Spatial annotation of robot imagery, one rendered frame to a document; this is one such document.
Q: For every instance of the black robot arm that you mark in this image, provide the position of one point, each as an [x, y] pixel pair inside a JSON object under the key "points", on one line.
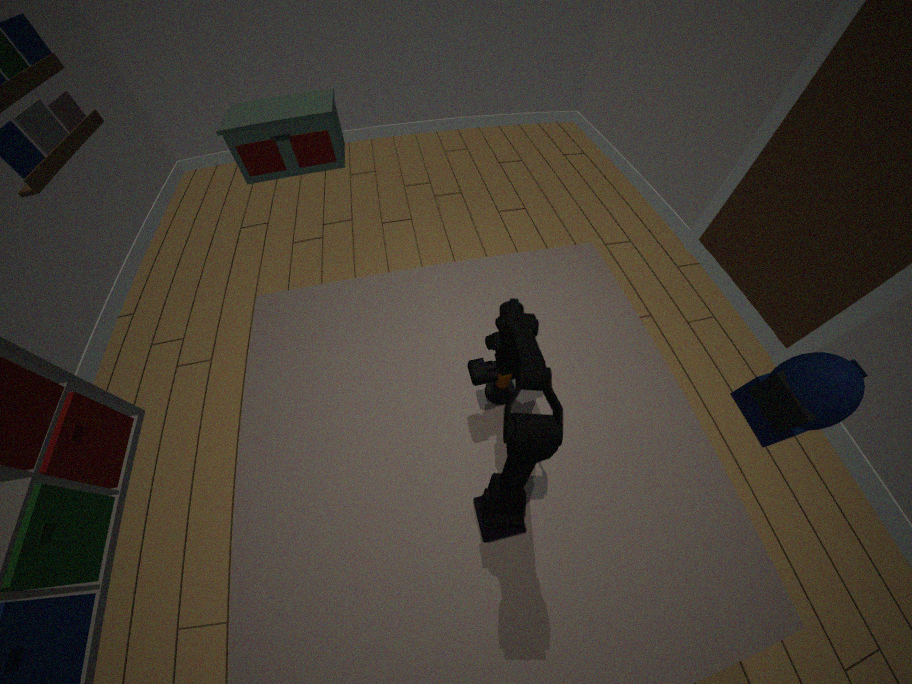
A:
{"points": [[530, 438]]}

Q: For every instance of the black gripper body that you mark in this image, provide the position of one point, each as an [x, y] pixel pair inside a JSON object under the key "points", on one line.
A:
{"points": [[481, 374]]}

